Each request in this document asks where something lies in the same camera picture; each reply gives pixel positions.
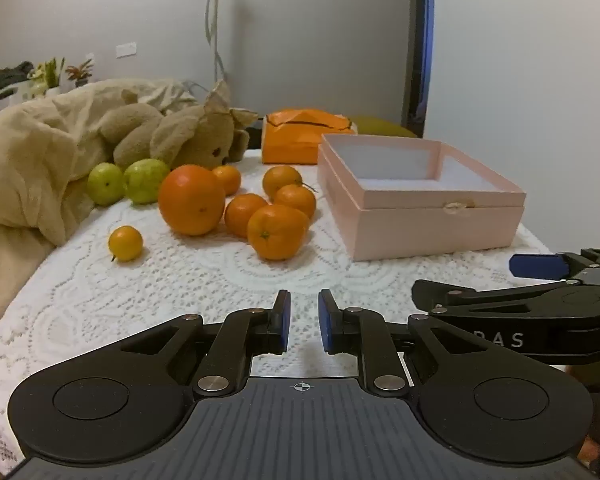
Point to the beige blanket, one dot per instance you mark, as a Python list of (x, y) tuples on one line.
[(25, 160)]

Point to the small yellow-orange citrus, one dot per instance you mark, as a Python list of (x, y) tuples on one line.
[(125, 243)]

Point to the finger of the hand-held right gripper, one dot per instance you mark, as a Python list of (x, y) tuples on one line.
[(455, 297), (535, 265)]

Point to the pink cardboard box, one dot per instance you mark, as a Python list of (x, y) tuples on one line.
[(430, 230)]

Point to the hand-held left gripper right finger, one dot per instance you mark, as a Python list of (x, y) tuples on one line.
[(324, 322)]

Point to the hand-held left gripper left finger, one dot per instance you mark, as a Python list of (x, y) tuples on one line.
[(283, 322)]

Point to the white wall switch plate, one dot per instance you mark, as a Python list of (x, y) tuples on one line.
[(127, 50)]

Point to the dark door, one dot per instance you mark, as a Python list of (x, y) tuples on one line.
[(420, 50)]

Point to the large orange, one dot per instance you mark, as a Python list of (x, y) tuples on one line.
[(192, 200)]

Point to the dark cloth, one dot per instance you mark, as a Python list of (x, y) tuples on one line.
[(0, 91)]

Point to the beige plush toy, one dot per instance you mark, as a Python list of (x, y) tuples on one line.
[(180, 135)]

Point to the orange mandarin with stem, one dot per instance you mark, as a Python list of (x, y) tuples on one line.
[(281, 181)]

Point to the yellow-green potted plant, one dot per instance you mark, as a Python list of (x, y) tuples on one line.
[(49, 75)]

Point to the olive green cushion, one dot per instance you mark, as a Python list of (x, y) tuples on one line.
[(385, 127)]

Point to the red-leaved potted plant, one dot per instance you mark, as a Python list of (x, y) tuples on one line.
[(80, 74)]

